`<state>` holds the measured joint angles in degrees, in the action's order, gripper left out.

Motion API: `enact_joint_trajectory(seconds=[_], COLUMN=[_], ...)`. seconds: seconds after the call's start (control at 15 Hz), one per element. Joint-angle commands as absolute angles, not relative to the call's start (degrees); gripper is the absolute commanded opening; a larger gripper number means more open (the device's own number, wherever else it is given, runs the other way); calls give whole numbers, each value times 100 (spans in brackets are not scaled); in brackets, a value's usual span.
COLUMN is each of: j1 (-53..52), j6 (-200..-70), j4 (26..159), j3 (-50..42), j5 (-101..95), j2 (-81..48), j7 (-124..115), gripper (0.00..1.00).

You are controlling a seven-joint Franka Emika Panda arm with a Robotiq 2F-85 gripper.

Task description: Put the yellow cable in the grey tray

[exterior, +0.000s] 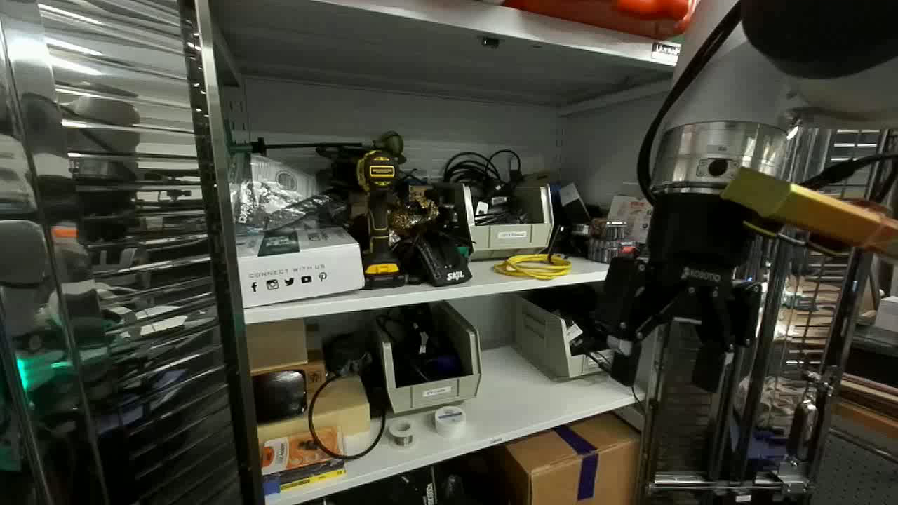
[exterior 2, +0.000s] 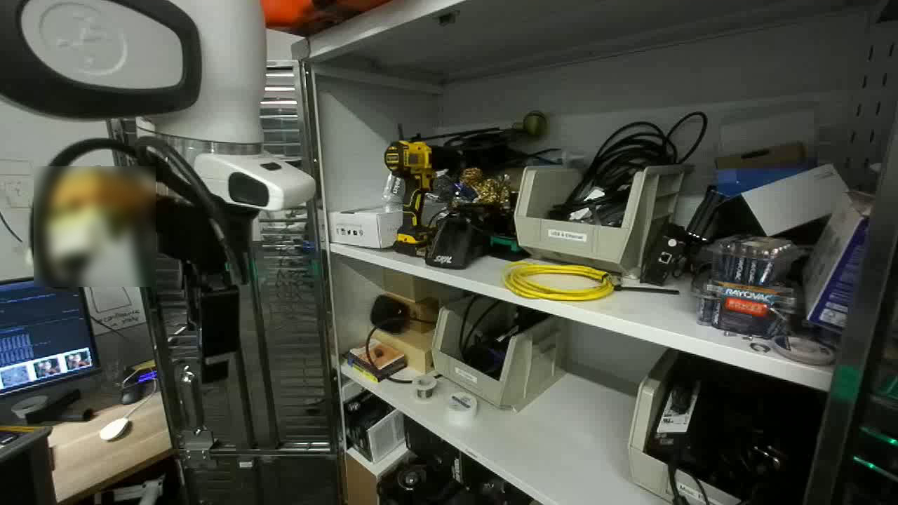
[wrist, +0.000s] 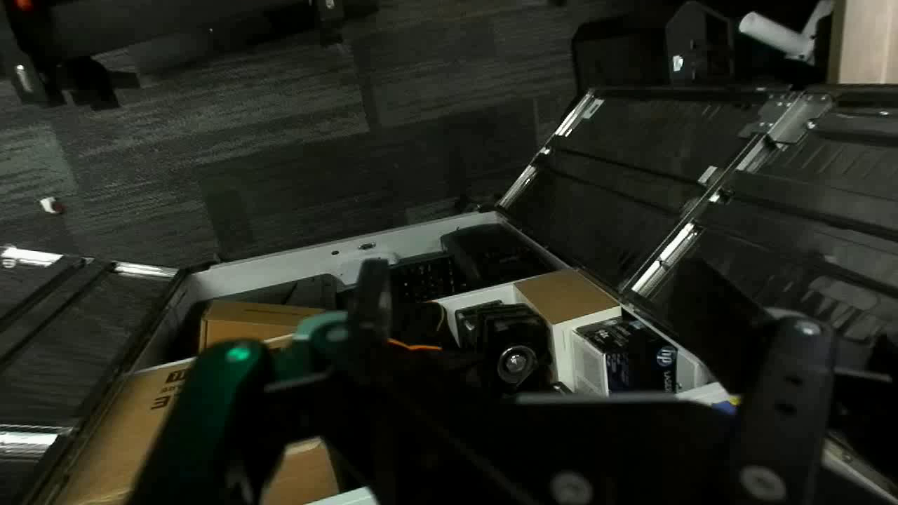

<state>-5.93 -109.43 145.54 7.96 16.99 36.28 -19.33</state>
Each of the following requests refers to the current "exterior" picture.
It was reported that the white tape roll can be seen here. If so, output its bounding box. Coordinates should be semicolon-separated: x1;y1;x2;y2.
431;405;467;438
385;419;421;449

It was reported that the cardboard box with blue tape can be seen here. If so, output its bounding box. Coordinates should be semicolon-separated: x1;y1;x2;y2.
486;414;646;505

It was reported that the orange printed book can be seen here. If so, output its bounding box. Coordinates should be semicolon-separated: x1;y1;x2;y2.
257;431;350;496

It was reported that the yellow black cordless drill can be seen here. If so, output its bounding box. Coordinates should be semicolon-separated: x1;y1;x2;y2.
324;137;414;283

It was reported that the chrome slatted rack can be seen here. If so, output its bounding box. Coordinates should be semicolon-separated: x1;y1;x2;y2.
0;0;247;505

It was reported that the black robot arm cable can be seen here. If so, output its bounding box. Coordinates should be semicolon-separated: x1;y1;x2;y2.
634;4;745;202

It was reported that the grey storage bin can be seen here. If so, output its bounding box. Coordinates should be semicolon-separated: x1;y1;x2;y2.
511;293;609;386

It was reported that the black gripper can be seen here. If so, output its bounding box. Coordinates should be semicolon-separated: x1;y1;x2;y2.
603;192;763;393

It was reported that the black round device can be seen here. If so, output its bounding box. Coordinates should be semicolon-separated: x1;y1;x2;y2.
251;367;310;428

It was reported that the small brown cardboard box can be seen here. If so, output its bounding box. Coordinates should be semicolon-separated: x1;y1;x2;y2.
244;320;310;377

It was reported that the black cable bundle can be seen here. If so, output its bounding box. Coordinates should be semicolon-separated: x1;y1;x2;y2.
439;147;528;193

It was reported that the clear plastic bag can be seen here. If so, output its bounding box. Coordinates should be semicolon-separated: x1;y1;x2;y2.
229;151;324;233

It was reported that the thin black cable loop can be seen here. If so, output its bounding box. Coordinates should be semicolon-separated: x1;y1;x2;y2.
305;372;389;464

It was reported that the white cardboard box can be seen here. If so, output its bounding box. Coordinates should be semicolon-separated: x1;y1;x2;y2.
232;226;368;313

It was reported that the grey bin with black items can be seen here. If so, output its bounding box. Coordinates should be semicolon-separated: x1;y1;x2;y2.
372;300;486;419

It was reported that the yellow coiled cable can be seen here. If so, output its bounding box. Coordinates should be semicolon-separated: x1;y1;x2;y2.
490;250;574;283

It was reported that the white shelf unit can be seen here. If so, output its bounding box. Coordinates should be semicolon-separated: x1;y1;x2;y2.
183;0;685;505

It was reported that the black tool charger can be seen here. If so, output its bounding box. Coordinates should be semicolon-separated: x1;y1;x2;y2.
399;182;476;289

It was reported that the chrome wire cart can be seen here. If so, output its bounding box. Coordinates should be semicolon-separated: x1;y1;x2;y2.
639;120;898;499

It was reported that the orange plastic case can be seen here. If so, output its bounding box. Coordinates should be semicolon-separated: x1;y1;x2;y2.
501;0;702;43

